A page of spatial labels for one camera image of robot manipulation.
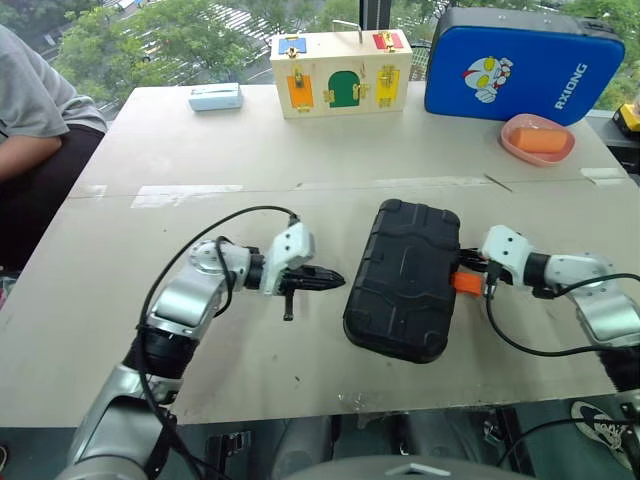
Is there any dark window frame post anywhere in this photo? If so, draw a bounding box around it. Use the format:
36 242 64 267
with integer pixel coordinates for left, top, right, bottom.
359 0 395 32

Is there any long clear tape strip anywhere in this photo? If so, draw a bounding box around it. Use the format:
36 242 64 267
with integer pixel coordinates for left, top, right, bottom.
130 184 244 209

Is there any black plastic tool case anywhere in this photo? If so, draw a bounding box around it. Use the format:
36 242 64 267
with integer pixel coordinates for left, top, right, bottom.
342 198 485 365

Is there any wooden lock puzzle box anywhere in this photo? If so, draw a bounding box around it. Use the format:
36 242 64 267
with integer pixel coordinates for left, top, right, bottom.
269 18 414 121

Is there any orange cylinder block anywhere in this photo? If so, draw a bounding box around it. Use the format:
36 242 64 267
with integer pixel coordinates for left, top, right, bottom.
514 126 569 154

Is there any black white sneaker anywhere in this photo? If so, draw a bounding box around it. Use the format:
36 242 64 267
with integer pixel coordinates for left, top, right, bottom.
570 399 637 470

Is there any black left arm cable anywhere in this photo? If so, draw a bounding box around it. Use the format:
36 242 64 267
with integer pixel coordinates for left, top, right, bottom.
136 205 302 480

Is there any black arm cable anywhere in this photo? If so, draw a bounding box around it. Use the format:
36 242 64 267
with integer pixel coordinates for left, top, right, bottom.
136 205 302 480
483 263 640 358

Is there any short clear tape strip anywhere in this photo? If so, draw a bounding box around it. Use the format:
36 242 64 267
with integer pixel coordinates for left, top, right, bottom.
579 166 629 187

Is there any black metal bracket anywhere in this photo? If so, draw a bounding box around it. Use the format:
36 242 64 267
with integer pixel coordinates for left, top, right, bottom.
206 431 252 467

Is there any bystander in grey shirt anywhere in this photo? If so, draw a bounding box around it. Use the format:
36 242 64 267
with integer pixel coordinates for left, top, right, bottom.
0 23 109 272

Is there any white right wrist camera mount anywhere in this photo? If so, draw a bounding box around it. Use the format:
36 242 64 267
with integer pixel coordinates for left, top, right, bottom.
478 224 535 290

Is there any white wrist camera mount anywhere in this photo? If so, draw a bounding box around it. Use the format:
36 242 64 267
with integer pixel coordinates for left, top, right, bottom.
259 222 317 297
478 224 535 290

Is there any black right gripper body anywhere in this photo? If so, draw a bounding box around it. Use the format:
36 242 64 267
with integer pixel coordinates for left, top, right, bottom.
477 252 503 287

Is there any thin black floor cable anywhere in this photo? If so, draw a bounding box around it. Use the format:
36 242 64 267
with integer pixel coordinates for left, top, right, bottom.
498 416 640 467

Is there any yellow black power tool battery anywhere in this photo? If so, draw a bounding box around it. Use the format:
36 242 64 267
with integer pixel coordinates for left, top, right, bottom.
611 103 640 137

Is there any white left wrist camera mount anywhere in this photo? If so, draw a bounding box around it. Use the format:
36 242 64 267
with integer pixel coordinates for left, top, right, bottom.
259 222 317 297

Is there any black side table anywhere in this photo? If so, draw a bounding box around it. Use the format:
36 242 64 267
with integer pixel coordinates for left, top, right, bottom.
587 109 640 175

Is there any pink plastic bowl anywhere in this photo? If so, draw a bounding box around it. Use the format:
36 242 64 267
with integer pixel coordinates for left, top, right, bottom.
500 113 577 168

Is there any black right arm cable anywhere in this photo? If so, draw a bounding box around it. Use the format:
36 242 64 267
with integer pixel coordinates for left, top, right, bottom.
483 263 640 358

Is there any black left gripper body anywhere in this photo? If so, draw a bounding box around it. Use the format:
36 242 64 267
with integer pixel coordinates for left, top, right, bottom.
277 265 317 323

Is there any light blue tissue pack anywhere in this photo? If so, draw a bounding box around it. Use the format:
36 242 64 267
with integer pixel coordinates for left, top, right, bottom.
188 82 244 113

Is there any blue cartoon print case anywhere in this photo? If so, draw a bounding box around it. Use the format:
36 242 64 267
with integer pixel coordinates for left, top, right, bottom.
424 5 627 127

